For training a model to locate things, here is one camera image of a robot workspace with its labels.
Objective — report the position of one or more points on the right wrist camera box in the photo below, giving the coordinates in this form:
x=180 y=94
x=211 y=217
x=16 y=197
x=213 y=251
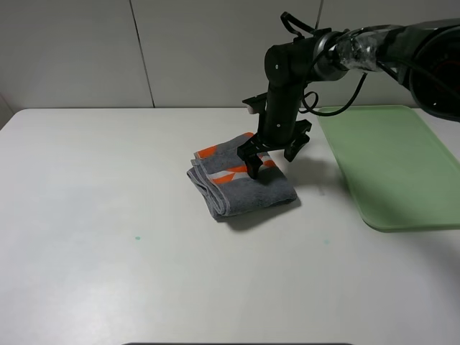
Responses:
x=256 y=104

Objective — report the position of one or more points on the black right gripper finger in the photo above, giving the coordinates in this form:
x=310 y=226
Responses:
x=253 y=164
x=295 y=146

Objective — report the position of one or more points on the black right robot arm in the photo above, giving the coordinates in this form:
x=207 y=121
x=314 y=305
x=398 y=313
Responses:
x=423 y=58

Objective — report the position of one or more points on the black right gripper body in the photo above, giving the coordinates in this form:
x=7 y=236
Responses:
x=277 y=139

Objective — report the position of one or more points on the light green plastic tray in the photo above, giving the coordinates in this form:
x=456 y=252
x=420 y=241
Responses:
x=401 y=176

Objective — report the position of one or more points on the grey towel with orange pattern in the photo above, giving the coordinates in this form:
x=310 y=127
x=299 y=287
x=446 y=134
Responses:
x=222 y=179

